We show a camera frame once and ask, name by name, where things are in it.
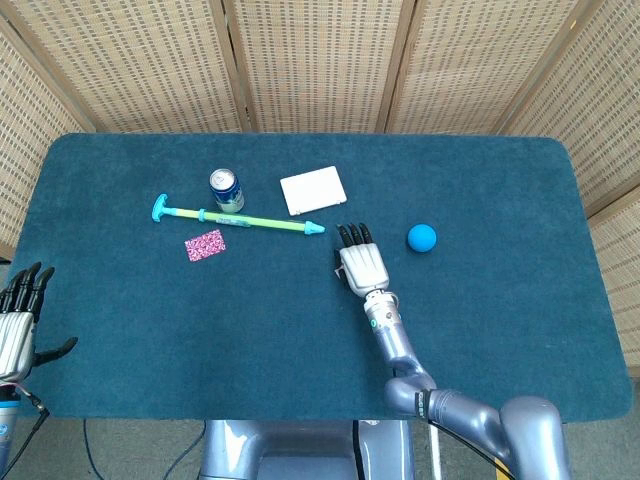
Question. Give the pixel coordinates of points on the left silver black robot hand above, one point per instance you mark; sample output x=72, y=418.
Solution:
x=15, y=340

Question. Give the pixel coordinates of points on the blue drink can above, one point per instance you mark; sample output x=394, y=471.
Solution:
x=227, y=192

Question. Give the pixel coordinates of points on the teal table carpet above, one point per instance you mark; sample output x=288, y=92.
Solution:
x=200, y=325

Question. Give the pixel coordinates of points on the woven folding screen panel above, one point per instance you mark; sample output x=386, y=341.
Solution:
x=590, y=100
x=475, y=65
x=30, y=150
x=140, y=65
x=620, y=280
x=320, y=65

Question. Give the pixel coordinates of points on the blue-grey robot torso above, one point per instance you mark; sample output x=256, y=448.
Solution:
x=300, y=450

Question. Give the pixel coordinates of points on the green cyan toy pump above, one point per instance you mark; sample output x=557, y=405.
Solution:
x=260, y=222

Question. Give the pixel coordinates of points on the blue ball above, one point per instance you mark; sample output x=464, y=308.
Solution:
x=422, y=238

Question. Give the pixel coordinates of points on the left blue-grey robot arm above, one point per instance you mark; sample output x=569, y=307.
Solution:
x=7, y=430

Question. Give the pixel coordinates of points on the pink patterned card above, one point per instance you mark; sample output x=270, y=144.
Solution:
x=205, y=245

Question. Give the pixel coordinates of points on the white flat plastic case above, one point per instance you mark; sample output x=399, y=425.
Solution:
x=312, y=190

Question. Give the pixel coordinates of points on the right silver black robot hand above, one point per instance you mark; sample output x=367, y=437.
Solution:
x=362, y=265

